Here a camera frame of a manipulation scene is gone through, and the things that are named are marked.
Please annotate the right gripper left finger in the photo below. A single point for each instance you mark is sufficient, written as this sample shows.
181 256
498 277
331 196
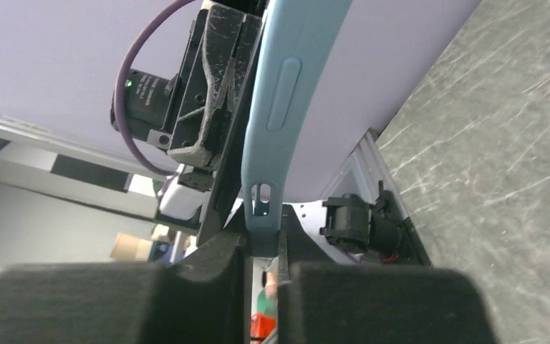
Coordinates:
201 299

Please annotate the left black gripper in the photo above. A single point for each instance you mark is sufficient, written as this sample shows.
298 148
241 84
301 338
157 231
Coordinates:
189 115

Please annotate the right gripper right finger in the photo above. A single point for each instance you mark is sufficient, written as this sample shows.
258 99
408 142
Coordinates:
323 301

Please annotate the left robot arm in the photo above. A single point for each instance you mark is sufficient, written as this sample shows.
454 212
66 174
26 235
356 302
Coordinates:
186 188

